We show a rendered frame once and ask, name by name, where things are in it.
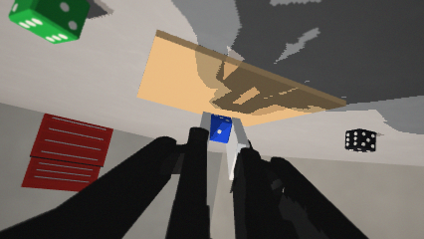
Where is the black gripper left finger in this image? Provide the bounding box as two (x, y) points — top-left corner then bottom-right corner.
(0, 112), (211, 239)

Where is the blue die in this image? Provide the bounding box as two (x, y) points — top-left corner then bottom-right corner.
(209, 114), (232, 143)

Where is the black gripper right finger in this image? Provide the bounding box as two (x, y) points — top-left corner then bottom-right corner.
(226, 118), (368, 239)

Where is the green die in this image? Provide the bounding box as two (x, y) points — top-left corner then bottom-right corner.
(8, 0), (90, 44)

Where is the black die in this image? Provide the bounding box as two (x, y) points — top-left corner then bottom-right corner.
(345, 128), (376, 152)

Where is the tan flat mat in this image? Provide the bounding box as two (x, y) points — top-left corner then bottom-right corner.
(137, 30), (346, 126)

